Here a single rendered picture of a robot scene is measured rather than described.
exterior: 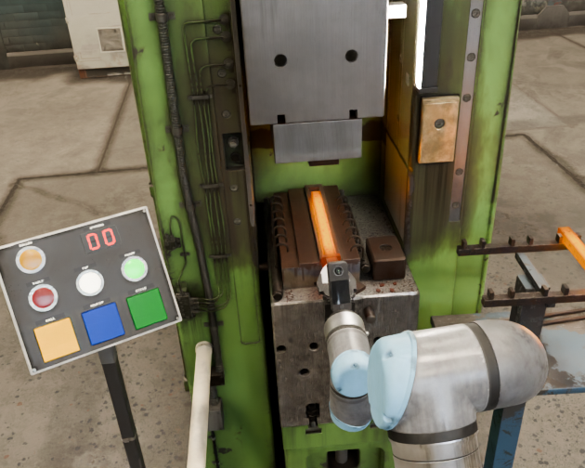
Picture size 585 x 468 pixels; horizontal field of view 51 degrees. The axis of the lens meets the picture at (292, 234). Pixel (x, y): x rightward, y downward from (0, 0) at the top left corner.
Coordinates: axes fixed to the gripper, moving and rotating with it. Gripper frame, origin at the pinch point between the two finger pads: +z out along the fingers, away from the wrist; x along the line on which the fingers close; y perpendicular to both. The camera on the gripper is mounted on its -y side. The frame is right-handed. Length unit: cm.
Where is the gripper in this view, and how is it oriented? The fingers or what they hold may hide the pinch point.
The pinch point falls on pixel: (331, 264)
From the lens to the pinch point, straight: 153.8
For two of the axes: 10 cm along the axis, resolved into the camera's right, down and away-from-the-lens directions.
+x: 10.0, -0.7, 0.4
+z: -0.7, -5.5, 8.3
